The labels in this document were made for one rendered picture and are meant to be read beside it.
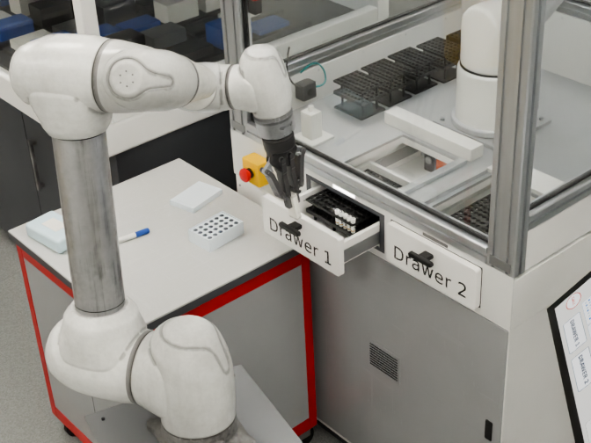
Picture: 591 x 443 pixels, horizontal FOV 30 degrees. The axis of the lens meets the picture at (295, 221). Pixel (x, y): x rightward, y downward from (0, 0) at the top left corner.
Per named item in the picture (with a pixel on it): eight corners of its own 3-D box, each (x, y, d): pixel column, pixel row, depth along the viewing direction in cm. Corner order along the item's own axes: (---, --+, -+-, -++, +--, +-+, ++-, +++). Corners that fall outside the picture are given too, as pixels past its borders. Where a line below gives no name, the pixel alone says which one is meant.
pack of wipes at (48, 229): (88, 240, 298) (85, 226, 295) (60, 256, 292) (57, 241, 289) (54, 221, 306) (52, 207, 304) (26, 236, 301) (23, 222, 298)
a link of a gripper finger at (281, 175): (286, 156, 254) (280, 159, 254) (293, 197, 260) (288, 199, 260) (274, 152, 257) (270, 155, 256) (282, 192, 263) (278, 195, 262)
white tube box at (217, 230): (210, 252, 290) (208, 240, 288) (189, 241, 295) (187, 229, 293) (244, 233, 297) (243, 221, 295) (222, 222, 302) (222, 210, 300)
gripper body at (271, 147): (273, 144, 248) (281, 178, 253) (301, 127, 252) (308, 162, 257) (252, 135, 253) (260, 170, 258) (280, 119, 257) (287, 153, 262)
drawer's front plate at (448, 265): (474, 310, 254) (477, 271, 248) (386, 259, 273) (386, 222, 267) (479, 307, 255) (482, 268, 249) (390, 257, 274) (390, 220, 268)
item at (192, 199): (193, 214, 307) (193, 208, 306) (170, 205, 311) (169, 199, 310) (222, 193, 315) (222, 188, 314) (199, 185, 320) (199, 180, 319)
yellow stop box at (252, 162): (258, 189, 301) (256, 166, 297) (241, 180, 306) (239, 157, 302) (272, 183, 303) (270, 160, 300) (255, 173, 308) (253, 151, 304)
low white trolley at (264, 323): (165, 548, 304) (131, 330, 263) (52, 434, 344) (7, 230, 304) (323, 446, 334) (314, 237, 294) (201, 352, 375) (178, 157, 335)
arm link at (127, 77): (202, 47, 199) (135, 41, 204) (157, 41, 182) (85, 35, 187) (197, 119, 201) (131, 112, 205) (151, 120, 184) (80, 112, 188)
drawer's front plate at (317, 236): (339, 277, 268) (338, 239, 262) (264, 231, 287) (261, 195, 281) (344, 274, 269) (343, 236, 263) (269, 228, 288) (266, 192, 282)
